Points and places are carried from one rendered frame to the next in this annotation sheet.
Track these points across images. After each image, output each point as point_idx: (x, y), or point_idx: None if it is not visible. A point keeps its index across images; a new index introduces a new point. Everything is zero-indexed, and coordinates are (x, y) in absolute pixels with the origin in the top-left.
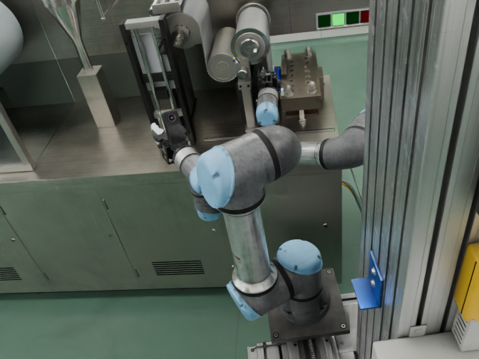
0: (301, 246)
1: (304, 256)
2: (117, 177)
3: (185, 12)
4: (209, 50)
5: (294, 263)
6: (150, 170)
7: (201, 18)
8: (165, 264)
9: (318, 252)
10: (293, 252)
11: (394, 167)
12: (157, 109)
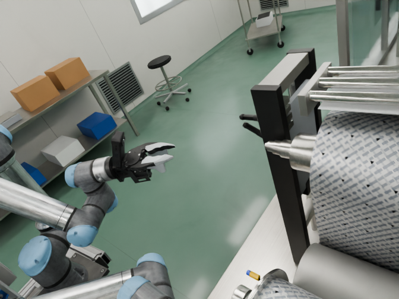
0: (32, 255)
1: (27, 251)
2: None
3: (324, 133)
4: (393, 267)
5: (29, 241)
6: (273, 204)
7: (357, 188)
8: None
9: (19, 264)
10: (35, 246)
11: None
12: None
